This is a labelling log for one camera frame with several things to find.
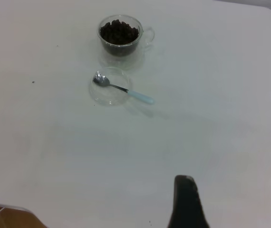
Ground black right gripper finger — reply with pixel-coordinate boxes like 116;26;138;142
167;175;210;228

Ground metal spoon with pale-blue handle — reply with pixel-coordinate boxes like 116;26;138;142
92;72;155;105

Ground dark coffee beans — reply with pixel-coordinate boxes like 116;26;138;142
99;19;140;57

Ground clear round glass dish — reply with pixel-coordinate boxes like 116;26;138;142
89;66;134;107

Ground clear glass cup with handle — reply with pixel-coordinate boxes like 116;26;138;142
97;14;155;71

